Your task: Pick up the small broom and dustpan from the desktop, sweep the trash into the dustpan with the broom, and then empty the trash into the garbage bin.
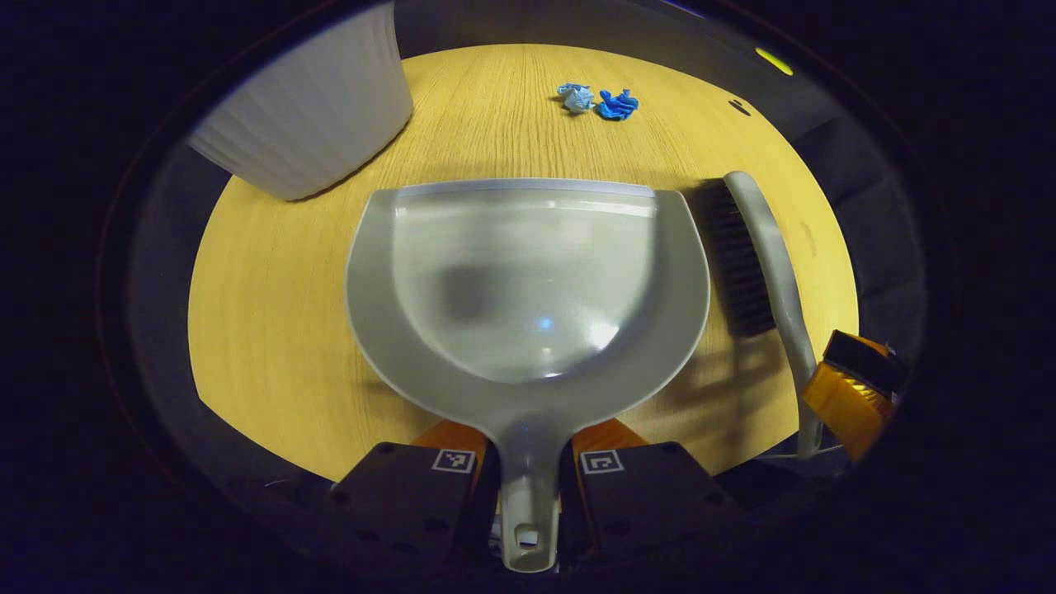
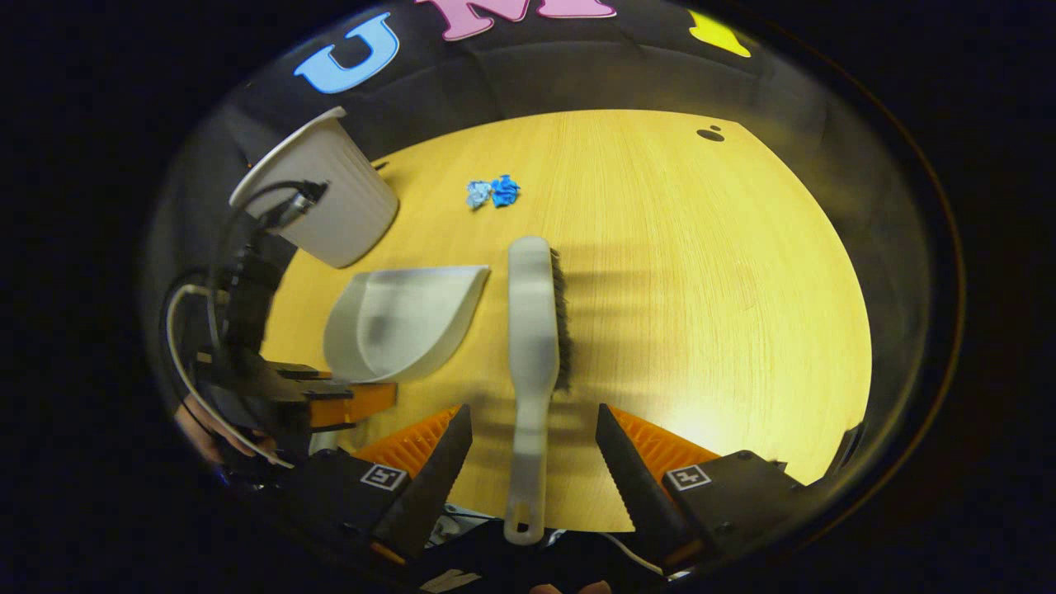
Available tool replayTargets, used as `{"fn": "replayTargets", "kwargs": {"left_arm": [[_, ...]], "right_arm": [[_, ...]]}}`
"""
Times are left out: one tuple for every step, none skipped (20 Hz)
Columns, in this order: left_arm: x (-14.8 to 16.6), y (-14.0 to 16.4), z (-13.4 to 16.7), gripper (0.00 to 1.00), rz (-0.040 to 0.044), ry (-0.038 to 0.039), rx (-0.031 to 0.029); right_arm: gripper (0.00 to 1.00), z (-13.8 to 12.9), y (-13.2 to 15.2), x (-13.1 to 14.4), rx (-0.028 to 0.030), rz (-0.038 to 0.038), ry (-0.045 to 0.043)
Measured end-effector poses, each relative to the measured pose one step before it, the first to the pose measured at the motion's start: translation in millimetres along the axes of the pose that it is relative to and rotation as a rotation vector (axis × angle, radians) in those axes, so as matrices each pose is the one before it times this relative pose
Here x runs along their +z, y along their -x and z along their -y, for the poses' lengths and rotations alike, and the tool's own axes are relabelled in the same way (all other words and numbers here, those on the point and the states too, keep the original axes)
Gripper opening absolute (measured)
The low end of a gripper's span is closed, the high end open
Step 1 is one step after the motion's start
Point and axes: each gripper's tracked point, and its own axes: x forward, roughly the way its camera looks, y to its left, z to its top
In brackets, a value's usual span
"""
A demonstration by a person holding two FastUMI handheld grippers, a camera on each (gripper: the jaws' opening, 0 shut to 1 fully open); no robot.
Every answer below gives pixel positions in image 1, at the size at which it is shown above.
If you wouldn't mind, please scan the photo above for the dark blue paper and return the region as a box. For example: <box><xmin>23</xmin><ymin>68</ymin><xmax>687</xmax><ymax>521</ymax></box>
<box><xmin>595</xmin><ymin>87</ymin><xmax>640</xmax><ymax>122</ymax></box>

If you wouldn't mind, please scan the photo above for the white plastic garbage bin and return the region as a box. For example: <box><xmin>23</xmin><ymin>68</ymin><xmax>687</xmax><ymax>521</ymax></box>
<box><xmin>188</xmin><ymin>4</ymin><xmax>415</xmax><ymax>201</ymax></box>

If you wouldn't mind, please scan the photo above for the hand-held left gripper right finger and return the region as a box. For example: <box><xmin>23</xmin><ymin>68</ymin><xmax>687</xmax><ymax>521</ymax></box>
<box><xmin>561</xmin><ymin>417</ymin><xmax>743</xmax><ymax>570</ymax></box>

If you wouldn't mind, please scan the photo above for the grey plastic dustpan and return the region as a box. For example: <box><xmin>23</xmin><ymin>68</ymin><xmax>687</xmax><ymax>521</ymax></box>
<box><xmin>345</xmin><ymin>178</ymin><xmax>712</xmax><ymax>574</ymax></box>

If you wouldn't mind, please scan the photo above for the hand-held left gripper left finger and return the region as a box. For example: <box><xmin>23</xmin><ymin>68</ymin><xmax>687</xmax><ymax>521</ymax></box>
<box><xmin>330</xmin><ymin>419</ymin><xmax>500</xmax><ymax>570</ymax></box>

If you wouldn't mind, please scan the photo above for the light blue paper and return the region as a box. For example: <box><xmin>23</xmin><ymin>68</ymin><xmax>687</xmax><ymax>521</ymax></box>
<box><xmin>556</xmin><ymin>82</ymin><xmax>596</xmax><ymax>114</ymax></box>

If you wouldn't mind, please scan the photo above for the small grey broom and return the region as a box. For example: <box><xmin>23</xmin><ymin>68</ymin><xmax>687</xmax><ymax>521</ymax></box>
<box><xmin>701</xmin><ymin>171</ymin><xmax>826</xmax><ymax>459</ymax></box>

